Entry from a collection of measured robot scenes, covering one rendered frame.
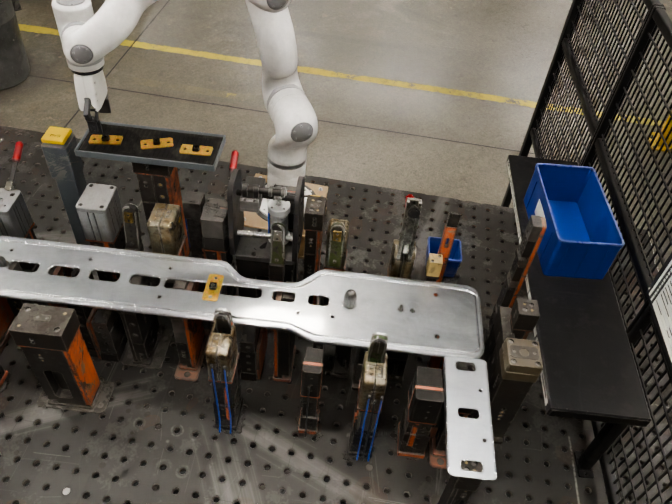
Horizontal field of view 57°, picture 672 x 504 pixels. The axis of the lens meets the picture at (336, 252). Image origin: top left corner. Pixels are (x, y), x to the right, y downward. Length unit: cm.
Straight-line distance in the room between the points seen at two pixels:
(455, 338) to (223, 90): 293
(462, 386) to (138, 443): 82
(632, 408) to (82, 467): 128
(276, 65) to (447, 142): 225
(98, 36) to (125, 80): 280
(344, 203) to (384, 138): 157
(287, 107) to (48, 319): 81
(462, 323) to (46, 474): 107
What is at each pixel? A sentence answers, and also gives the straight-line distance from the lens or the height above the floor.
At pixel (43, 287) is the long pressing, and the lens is 166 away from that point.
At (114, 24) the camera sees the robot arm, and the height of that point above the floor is 152.
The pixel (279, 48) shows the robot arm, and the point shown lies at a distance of 167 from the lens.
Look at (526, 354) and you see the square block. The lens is 147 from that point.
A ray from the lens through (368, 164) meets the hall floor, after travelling 355.
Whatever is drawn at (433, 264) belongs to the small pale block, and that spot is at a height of 106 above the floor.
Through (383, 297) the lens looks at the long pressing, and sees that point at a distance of 156.
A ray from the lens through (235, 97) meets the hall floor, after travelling 406.
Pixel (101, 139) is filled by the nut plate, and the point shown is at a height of 116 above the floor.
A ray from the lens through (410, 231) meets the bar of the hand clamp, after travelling 155.
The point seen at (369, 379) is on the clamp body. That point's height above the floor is 104.
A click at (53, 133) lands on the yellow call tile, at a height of 116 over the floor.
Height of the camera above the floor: 219
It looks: 46 degrees down
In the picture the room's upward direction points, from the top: 6 degrees clockwise
